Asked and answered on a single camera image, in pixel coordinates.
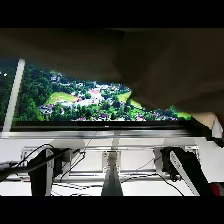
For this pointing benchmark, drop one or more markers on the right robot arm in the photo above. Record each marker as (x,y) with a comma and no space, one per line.
(188,166)

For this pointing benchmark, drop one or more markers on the dark brown garment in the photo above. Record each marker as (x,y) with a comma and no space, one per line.
(156,63)

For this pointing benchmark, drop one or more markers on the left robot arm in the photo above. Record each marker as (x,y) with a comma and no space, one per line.
(39,173)

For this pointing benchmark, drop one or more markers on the silver frame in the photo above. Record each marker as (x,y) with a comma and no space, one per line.
(111,181)

